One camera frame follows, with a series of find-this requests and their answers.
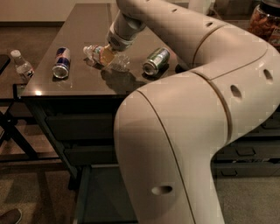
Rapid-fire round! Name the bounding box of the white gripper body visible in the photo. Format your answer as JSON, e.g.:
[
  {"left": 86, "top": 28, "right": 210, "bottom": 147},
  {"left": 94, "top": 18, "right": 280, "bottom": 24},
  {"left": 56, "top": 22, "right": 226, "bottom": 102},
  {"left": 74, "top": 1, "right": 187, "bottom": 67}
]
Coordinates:
[{"left": 107, "top": 11, "right": 146, "bottom": 52}]

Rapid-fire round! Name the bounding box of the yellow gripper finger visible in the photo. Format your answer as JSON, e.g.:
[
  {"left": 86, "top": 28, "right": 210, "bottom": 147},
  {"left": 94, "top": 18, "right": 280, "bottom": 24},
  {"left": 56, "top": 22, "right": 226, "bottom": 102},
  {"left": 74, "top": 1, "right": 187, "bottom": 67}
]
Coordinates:
[{"left": 100, "top": 45, "right": 115, "bottom": 66}]

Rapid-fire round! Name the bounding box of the clear plastic water bottle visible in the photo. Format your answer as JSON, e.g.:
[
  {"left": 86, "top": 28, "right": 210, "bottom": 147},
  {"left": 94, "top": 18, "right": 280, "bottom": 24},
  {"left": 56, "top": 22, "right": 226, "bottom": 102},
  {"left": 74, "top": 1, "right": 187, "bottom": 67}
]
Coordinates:
[{"left": 83, "top": 45, "right": 130, "bottom": 73}]

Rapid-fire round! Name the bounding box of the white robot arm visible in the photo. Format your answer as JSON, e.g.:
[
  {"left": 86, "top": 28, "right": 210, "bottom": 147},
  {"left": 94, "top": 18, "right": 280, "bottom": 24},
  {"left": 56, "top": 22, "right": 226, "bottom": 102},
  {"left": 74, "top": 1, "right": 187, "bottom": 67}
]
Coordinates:
[{"left": 108, "top": 0, "right": 280, "bottom": 224}]

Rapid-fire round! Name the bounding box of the dark grey cabinet counter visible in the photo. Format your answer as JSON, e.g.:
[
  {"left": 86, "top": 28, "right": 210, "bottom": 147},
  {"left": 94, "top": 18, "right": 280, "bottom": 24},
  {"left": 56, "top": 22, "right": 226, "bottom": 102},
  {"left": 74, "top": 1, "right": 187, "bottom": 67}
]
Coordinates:
[{"left": 20, "top": 2, "right": 280, "bottom": 191}]

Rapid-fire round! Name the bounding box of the top left drawer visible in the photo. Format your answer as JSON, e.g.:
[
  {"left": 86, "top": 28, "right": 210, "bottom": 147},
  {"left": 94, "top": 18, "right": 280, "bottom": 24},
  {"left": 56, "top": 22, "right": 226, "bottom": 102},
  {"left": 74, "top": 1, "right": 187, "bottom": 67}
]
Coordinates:
[{"left": 45, "top": 114, "right": 113, "bottom": 141}]

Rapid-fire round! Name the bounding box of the water bottle on side table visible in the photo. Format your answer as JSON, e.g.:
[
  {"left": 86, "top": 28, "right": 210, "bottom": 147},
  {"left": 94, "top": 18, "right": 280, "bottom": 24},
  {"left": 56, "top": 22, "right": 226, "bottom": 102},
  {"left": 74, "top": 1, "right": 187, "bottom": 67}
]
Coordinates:
[{"left": 10, "top": 50, "right": 34, "bottom": 83}]

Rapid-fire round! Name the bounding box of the middle left drawer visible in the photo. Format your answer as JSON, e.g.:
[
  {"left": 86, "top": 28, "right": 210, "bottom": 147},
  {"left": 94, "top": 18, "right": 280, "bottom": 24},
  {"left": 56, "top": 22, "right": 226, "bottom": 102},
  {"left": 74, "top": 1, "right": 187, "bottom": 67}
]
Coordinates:
[{"left": 64, "top": 145, "right": 116, "bottom": 166}]

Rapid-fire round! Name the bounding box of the open bottom left drawer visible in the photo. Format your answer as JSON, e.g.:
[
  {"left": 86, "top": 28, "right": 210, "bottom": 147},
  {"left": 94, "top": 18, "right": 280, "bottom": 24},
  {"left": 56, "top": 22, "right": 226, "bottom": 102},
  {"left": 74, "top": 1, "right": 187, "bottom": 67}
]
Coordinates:
[{"left": 73, "top": 164, "right": 137, "bottom": 224}]

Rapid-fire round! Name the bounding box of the bottom right drawer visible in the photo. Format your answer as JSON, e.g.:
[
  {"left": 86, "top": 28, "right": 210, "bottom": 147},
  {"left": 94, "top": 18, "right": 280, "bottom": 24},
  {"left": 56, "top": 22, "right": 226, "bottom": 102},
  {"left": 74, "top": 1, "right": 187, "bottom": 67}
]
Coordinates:
[{"left": 211, "top": 163, "right": 280, "bottom": 178}]

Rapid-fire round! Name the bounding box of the middle right drawer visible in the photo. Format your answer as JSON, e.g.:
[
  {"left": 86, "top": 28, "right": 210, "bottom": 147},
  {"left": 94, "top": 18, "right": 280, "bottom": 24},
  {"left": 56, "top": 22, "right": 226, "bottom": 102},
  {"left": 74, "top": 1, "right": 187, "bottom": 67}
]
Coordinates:
[{"left": 214, "top": 139, "right": 280, "bottom": 161}]

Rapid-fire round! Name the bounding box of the green silver soda can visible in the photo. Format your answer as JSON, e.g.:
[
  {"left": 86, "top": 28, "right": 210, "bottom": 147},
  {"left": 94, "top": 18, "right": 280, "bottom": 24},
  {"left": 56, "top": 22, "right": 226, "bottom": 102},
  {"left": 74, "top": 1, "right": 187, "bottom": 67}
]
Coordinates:
[{"left": 143, "top": 47, "right": 170, "bottom": 75}]

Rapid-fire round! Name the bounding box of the blue silver energy drink can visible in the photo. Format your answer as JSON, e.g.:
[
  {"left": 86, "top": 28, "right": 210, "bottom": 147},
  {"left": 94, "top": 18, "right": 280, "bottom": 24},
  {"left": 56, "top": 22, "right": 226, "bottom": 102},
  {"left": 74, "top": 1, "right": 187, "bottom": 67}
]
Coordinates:
[{"left": 52, "top": 47, "right": 71, "bottom": 79}]

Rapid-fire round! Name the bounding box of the black side table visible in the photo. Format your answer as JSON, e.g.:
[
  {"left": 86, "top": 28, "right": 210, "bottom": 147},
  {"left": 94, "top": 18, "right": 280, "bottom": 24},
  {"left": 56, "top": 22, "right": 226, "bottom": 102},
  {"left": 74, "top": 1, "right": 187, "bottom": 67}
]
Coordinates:
[{"left": 0, "top": 54, "right": 59, "bottom": 163}]

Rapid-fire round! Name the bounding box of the clear snack jar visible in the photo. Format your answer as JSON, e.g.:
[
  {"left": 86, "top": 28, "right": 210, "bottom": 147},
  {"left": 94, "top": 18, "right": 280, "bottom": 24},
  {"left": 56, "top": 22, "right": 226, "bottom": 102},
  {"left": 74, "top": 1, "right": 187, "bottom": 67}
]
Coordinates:
[{"left": 248, "top": 0, "right": 280, "bottom": 52}]

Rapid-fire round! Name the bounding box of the dark shoe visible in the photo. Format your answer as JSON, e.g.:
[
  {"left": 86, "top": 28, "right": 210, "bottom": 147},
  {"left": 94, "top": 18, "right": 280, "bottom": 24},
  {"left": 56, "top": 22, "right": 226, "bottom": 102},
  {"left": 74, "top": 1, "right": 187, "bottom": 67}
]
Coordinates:
[{"left": 0, "top": 209, "right": 22, "bottom": 224}]

